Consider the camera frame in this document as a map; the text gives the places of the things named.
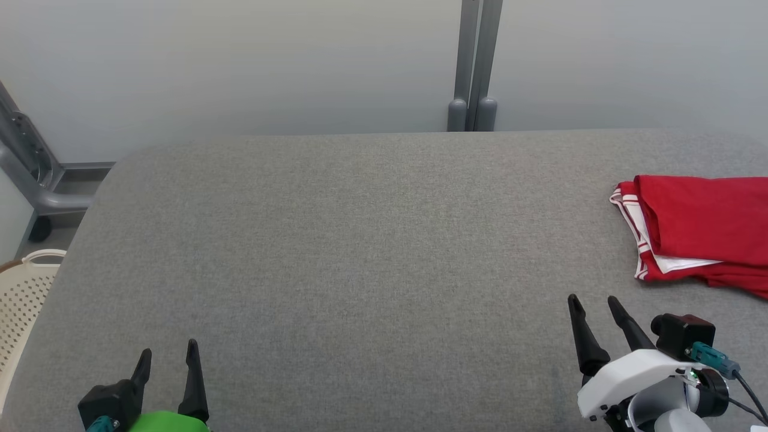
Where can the cream perforated laundry basket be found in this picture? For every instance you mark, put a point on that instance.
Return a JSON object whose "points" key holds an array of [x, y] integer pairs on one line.
{"points": [[21, 306]]}

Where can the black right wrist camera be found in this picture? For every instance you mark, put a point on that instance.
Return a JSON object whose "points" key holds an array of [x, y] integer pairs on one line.
{"points": [[684, 333]]}

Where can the red white jersey number 23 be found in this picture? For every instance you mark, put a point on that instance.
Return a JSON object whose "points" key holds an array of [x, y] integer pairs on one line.
{"points": [[702, 216]]}

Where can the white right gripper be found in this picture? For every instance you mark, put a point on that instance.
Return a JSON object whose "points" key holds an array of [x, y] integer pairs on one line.
{"points": [[630, 375]]}

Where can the red shorts white trim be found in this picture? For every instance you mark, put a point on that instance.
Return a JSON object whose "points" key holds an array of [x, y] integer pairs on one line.
{"points": [[744, 286]]}

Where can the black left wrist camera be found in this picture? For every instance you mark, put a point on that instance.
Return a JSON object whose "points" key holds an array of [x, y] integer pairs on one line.
{"points": [[111, 399]]}

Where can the grey metal wheeled stand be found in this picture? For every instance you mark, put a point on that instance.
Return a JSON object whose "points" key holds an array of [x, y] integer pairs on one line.
{"points": [[42, 192]]}

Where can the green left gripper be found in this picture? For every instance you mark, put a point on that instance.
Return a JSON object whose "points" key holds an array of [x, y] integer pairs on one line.
{"points": [[168, 423]]}

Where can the grey vertical partition post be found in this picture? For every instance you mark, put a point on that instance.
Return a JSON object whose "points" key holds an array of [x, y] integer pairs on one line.
{"points": [[474, 60]]}

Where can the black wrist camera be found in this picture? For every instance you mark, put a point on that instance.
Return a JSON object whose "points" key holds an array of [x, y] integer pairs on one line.
{"points": [[111, 399], [684, 333]]}

